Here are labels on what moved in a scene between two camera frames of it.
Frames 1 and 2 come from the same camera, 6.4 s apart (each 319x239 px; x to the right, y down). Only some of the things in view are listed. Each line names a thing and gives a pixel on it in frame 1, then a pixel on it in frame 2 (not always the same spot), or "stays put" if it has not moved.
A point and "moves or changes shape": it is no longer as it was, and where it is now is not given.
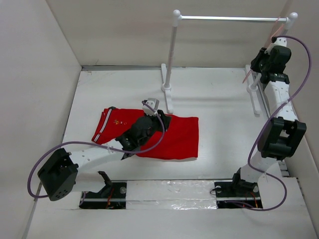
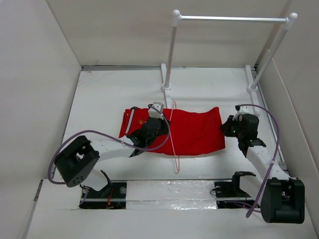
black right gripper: (254, 61) -> (226, 126)
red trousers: (181, 139) moves or changes shape
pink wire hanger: (270, 35) -> (172, 139)
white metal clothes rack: (254, 81) stays put
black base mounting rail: (230, 194) stays put
